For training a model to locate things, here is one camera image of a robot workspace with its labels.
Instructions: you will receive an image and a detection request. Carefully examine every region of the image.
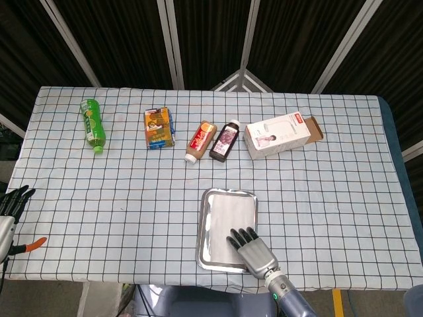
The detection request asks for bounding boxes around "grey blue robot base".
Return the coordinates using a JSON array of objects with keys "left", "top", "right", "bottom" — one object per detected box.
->
[{"left": 134, "top": 284, "right": 278, "bottom": 317}]

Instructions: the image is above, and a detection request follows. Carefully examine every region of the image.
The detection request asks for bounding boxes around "white table leg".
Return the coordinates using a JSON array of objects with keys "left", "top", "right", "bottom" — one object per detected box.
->
[{"left": 77, "top": 282, "right": 124, "bottom": 317}]

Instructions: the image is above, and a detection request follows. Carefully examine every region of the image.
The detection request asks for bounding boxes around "brown bottle red label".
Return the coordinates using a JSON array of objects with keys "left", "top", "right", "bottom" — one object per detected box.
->
[{"left": 184, "top": 120, "right": 218, "bottom": 164}]

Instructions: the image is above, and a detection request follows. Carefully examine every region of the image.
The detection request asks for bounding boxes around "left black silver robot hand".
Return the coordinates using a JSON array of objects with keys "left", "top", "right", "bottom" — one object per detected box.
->
[{"left": 0, "top": 185, "right": 48, "bottom": 265}]

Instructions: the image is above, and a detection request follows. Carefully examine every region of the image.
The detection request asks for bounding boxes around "white cardboard product box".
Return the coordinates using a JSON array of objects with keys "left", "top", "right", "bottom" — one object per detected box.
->
[{"left": 243, "top": 112, "right": 324, "bottom": 161}]

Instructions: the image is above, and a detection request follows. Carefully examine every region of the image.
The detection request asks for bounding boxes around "blue grey rounded object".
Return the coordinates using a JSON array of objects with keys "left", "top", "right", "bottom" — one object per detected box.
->
[{"left": 404, "top": 285, "right": 423, "bottom": 317}]

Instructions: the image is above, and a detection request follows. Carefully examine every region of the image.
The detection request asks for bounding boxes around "green plastic drink bottle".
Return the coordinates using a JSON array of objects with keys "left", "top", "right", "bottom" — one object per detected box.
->
[{"left": 80, "top": 98, "right": 106, "bottom": 155}]

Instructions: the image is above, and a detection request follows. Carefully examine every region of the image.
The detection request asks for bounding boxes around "orange blue snack packet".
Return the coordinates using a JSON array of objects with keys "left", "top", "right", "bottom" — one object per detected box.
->
[{"left": 143, "top": 106, "right": 176, "bottom": 151}]

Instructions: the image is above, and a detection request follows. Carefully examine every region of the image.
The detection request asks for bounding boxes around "metal partition foot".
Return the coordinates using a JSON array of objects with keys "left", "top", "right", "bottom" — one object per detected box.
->
[{"left": 211, "top": 68, "right": 274, "bottom": 93}]

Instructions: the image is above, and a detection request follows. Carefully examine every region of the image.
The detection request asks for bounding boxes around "white black checked tablecloth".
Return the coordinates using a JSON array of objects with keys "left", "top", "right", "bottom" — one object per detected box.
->
[{"left": 5, "top": 86, "right": 421, "bottom": 293}]

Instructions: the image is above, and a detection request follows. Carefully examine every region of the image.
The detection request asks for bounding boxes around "stainless steel tray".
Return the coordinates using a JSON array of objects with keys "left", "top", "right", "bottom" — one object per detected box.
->
[{"left": 196, "top": 188, "right": 258, "bottom": 273}]

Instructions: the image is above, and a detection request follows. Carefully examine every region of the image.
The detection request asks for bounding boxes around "thin black cable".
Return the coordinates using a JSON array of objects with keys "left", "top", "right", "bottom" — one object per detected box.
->
[{"left": 0, "top": 257, "right": 10, "bottom": 293}]

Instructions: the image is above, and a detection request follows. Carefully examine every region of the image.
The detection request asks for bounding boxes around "white metal frame post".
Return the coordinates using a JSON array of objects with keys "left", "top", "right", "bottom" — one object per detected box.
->
[
  {"left": 401, "top": 140, "right": 423, "bottom": 162},
  {"left": 311, "top": 0, "right": 385, "bottom": 94},
  {"left": 0, "top": 114, "right": 26, "bottom": 139},
  {"left": 156, "top": 0, "right": 185, "bottom": 90},
  {"left": 39, "top": 0, "right": 102, "bottom": 88},
  {"left": 238, "top": 0, "right": 262, "bottom": 72}
]

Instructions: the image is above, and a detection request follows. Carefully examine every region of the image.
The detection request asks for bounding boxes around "dark purple juice bottle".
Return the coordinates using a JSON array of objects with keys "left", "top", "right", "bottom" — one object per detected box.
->
[{"left": 209, "top": 119, "right": 241, "bottom": 162}]

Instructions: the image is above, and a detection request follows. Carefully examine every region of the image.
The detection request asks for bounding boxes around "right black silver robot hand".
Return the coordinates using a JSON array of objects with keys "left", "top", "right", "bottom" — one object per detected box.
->
[{"left": 226, "top": 227, "right": 280, "bottom": 280}]

